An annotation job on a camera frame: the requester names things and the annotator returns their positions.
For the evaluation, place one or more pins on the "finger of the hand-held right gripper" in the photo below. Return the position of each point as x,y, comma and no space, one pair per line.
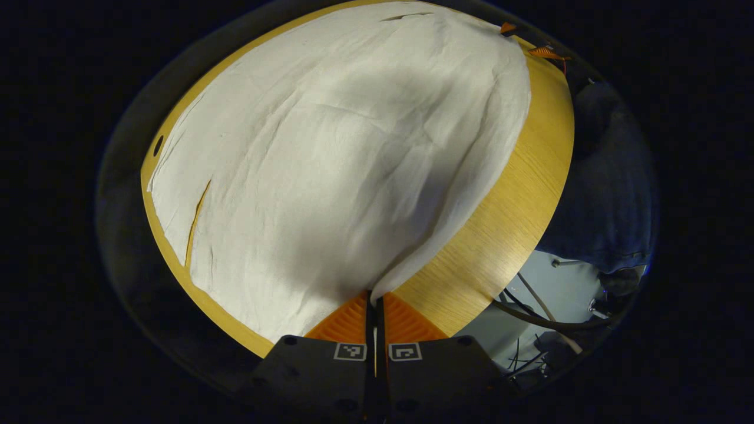
546,53
508,27

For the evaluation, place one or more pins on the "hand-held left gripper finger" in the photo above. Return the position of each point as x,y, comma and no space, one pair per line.
381,335
370,335

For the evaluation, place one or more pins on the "white jeans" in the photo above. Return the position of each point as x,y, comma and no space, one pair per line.
330,176

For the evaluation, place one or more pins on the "person's dark blue clothing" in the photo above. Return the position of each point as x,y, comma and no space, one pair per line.
612,200

